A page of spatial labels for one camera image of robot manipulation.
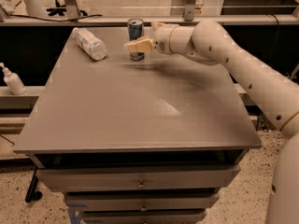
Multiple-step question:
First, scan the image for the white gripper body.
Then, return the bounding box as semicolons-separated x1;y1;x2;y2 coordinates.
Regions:
153;23;179;54

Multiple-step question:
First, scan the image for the blue silver redbull can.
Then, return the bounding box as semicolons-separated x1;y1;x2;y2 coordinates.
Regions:
127;18;144;61

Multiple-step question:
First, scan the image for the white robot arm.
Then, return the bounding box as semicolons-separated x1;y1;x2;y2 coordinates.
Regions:
125;21;299;224

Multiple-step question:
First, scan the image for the clear plastic water bottle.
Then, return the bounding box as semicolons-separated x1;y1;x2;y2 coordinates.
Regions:
73;28;107;61

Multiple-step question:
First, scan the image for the grey drawer cabinet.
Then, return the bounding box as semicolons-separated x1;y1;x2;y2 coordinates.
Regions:
13;25;263;224

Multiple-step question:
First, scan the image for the white pump dispenser bottle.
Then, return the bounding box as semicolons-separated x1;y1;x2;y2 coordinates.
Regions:
0;63;26;95

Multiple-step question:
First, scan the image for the top grey drawer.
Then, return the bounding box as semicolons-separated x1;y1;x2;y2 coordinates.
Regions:
37;164;240;192

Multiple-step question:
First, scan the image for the grey drawer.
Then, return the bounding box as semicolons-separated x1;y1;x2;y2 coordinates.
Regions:
82;210;206;224
37;164;240;192
65;192;219;211

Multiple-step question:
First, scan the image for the middle grey drawer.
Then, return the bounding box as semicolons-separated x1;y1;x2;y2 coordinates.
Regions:
65;192;219;211

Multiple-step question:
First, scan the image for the bottom grey drawer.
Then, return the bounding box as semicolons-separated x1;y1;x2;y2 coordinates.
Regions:
82;210;206;224

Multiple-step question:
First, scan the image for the black cabinet caster wheel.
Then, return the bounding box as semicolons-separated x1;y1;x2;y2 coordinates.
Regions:
25;170;43;203

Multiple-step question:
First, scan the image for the grey metal rail frame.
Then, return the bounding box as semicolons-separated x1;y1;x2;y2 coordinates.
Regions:
1;0;299;25

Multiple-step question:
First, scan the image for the black cable on rail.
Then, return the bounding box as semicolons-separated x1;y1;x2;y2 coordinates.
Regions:
8;13;104;23

